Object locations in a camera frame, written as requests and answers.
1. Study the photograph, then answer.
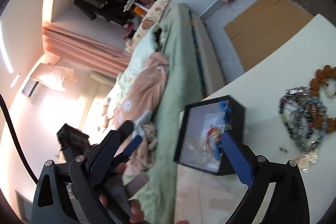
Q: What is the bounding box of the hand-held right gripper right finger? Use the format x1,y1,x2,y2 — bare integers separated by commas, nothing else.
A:
221,132,311,224

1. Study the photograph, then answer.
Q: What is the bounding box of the pile of beaded bracelets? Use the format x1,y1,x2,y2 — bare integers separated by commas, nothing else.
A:
278,86,336,155

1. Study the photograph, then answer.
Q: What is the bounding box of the person's left hand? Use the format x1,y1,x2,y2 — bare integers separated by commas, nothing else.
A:
99,162,151,224

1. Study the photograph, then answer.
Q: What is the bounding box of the black jewelry box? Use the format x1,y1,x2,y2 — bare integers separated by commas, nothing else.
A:
174,94,246,175

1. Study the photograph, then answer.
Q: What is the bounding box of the blue tassel ornament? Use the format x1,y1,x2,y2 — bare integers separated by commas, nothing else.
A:
219,100,235,116

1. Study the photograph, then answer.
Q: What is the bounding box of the wall air conditioner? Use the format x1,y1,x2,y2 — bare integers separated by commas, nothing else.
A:
22,80,40,98

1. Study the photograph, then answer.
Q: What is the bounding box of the clear crystal bracelet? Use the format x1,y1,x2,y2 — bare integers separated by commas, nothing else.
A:
294,151,320,174

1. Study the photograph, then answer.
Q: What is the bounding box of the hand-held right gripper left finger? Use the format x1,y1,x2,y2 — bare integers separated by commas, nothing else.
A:
31,130,121,224

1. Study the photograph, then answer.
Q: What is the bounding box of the ceiling light strip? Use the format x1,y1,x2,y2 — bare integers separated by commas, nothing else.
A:
0,21,14,74

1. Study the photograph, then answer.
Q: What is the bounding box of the black cable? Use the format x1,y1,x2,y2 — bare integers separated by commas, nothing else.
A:
0,94,40,186

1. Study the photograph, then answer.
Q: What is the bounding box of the brown wooden bead bracelet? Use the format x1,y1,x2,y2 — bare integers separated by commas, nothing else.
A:
309,65,336,99

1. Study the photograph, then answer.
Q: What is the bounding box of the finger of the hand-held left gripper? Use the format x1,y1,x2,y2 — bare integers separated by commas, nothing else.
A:
117,120,135,153
112,135,143,170

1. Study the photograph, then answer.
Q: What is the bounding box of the flat brown cardboard sheet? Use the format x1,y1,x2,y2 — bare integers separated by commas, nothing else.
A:
223,0,315,73

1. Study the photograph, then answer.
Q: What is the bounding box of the bed with green sheet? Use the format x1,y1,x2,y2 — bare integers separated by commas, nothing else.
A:
105,2,227,224

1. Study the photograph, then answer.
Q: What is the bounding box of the cream floral quilt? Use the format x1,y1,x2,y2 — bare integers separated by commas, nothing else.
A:
124,0,190,54

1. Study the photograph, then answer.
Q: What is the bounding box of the pink floral blanket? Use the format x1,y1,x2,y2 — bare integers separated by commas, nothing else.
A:
102,52,170,178

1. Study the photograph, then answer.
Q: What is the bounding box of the clear bangle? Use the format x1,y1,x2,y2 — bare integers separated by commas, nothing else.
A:
202,142,219,162

